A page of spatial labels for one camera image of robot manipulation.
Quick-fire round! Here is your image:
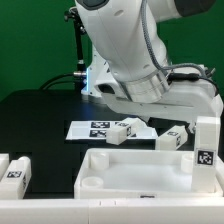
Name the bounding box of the white desk top tray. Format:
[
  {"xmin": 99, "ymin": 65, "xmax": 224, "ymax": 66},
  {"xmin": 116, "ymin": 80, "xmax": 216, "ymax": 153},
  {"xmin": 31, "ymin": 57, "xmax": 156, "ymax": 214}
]
[{"xmin": 74, "ymin": 148, "xmax": 224, "ymax": 199}]

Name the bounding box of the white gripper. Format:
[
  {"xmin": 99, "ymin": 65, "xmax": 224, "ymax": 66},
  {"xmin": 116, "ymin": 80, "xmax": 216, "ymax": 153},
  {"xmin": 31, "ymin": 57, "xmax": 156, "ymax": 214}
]
[{"xmin": 95, "ymin": 73, "xmax": 223, "ymax": 131}]

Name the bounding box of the white marker base plate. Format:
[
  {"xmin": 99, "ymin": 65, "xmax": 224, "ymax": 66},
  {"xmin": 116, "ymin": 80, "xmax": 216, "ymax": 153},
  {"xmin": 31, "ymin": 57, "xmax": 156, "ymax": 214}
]
[{"xmin": 66, "ymin": 121, "xmax": 158, "ymax": 140}]

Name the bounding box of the black cable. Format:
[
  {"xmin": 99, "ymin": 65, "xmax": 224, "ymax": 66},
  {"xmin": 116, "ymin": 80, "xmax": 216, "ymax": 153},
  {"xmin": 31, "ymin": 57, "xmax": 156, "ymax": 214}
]
[{"xmin": 39, "ymin": 72, "xmax": 85, "ymax": 92}]

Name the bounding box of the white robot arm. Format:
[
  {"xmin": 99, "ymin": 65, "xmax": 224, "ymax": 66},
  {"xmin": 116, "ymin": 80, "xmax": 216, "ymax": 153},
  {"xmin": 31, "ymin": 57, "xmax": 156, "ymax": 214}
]
[{"xmin": 75, "ymin": 0, "xmax": 223, "ymax": 125}]

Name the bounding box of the white block far left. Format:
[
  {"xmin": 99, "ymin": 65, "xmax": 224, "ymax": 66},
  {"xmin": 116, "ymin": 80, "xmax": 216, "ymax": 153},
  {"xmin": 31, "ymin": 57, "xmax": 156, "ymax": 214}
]
[{"xmin": 0, "ymin": 154, "xmax": 9, "ymax": 180}]

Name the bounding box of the white front wall bar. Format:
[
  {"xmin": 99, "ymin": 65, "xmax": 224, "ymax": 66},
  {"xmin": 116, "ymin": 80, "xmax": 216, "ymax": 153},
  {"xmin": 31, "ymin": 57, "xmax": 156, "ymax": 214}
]
[{"xmin": 0, "ymin": 198, "xmax": 224, "ymax": 224}]

